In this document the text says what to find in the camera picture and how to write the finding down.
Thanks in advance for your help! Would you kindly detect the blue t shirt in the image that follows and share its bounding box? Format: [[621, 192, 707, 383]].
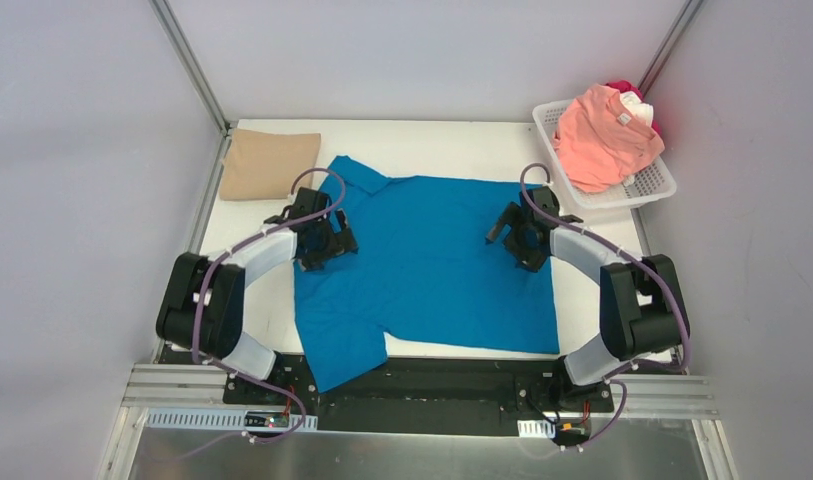
[[294, 156, 560, 392]]

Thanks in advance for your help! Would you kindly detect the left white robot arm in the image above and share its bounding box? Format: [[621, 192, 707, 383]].
[[155, 187, 359, 405]]

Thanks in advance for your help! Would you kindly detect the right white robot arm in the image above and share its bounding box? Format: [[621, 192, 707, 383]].
[[486, 187, 689, 410]]

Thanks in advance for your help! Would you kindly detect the folded beige t shirt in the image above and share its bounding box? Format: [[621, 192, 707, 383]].
[[218, 129, 321, 201]]

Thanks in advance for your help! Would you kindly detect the salmon pink t shirt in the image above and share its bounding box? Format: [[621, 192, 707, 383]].
[[551, 84, 665, 193]]

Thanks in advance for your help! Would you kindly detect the white plastic basket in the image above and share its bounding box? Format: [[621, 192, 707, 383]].
[[532, 100, 677, 212]]

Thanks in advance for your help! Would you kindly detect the white garment in basket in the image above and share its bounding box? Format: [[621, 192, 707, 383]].
[[620, 91, 654, 127]]

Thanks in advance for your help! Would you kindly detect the magenta garment in basket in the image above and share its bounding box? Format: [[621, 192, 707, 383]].
[[606, 80, 662, 135]]

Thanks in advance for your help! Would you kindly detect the right controller board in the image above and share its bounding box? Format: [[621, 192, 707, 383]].
[[517, 419, 590, 445]]

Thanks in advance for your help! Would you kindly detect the controller board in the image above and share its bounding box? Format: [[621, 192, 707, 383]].
[[145, 408, 318, 434], [517, 419, 590, 445]]

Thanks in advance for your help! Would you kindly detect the left controller board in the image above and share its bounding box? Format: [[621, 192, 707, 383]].
[[145, 408, 318, 434]]

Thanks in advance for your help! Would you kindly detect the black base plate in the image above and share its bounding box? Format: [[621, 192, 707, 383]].
[[157, 344, 686, 439]]

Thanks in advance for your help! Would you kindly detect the aluminium frame rail left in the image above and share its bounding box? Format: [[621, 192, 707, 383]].
[[149, 0, 231, 136]]

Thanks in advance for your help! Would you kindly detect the aluminium frame rail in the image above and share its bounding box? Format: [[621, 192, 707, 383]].
[[149, 0, 231, 136], [637, 0, 706, 96]]

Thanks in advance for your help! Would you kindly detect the aluminium frame rail right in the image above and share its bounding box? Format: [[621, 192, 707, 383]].
[[637, 0, 706, 96]]

